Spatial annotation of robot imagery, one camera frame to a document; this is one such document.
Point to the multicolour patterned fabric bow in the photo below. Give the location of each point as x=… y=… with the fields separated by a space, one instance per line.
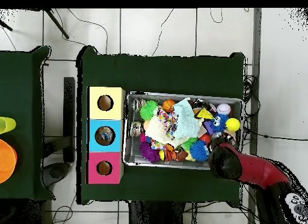
x=167 y=122

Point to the mint waffle cloth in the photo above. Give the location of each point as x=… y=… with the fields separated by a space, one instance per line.
x=187 y=125

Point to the crushed clear bottle blue label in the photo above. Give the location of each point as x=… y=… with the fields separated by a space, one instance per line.
x=109 y=132

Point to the yellow plastic ball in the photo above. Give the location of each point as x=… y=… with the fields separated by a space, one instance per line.
x=233 y=124

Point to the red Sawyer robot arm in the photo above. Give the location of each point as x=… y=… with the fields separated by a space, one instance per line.
x=259 y=171

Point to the shallow mesh bin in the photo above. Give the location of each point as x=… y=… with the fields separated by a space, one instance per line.
x=134 y=159

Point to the wooden box with three holes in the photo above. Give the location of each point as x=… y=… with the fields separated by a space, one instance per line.
x=118 y=147

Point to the cream waffle cloth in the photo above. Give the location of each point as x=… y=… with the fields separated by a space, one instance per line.
x=154 y=131

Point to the green spiky ball toy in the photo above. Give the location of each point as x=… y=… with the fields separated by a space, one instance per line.
x=148 y=110

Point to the orange toy basketball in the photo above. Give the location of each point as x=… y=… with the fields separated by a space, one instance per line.
x=168 y=106

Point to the dark green tablecloth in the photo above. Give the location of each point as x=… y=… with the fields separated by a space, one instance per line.
x=21 y=89
x=156 y=74

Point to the yellow cheese wedge toy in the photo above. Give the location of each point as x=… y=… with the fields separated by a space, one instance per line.
x=204 y=114

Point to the small blue spiky ball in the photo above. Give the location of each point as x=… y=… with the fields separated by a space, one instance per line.
x=199 y=150

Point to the small orange-red ball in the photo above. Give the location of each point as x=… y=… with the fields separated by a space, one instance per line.
x=205 y=139

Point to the blue spiky ball with eyes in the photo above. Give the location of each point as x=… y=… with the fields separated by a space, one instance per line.
x=219 y=121

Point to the white toy baseball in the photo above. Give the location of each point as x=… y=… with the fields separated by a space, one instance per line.
x=223 y=108

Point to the black upright panel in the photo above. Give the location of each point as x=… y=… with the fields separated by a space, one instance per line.
x=69 y=108

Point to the grey rounded base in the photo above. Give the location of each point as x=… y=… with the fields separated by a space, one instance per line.
x=56 y=173

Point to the long black tripod leg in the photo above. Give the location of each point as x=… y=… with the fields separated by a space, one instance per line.
x=57 y=25

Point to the yellow-green plastic cup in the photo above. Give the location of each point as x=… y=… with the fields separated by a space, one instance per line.
x=7 y=124

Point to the orange plastic bowl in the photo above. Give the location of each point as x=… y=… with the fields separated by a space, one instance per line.
x=6 y=161

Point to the short black tripod leg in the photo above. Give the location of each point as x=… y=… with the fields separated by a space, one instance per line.
x=6 y=25

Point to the grey floor rail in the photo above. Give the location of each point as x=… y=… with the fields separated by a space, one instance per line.
x=257 y=41

